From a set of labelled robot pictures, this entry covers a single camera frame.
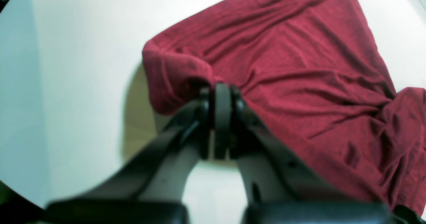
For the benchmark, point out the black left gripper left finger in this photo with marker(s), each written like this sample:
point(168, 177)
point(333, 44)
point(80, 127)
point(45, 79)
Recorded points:
point(149, 188)

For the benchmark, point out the dark red t-shirt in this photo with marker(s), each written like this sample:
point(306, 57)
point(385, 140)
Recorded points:
point(312, 72)

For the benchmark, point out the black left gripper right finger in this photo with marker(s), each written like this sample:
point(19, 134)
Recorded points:
point(280, 187)

